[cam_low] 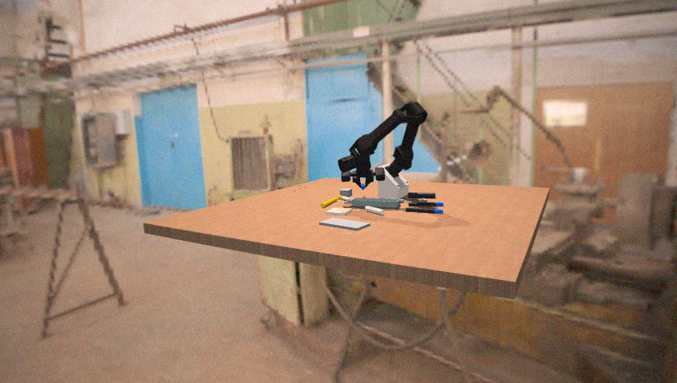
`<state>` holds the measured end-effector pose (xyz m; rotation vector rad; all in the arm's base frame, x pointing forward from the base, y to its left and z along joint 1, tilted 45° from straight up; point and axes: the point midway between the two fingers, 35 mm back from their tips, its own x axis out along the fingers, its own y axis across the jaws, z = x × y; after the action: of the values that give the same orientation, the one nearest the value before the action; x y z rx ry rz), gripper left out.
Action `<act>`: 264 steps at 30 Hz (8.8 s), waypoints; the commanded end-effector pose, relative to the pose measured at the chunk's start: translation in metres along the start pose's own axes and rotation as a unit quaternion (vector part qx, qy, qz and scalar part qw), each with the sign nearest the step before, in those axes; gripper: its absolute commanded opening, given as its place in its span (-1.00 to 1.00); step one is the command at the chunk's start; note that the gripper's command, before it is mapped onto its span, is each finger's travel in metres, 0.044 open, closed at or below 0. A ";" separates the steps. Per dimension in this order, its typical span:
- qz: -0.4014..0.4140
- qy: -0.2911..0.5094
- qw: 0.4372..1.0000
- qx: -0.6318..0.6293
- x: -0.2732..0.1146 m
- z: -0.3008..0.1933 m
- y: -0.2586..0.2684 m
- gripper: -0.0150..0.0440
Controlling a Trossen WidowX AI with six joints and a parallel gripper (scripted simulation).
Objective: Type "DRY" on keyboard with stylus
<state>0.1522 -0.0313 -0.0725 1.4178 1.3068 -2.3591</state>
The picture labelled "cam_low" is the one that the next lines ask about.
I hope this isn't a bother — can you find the letter keyboard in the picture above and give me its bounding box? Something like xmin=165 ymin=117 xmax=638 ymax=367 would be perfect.
xmin=351 ymin=198 xmax=401 ymax=208

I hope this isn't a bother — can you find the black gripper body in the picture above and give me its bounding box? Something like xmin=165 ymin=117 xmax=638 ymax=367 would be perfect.
xmin=341 ymin=165 xmax=385 ymax=182

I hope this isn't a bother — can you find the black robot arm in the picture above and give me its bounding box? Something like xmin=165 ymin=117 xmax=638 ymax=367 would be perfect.
xmin=338 ymin=102 xmax=427 ymax=177

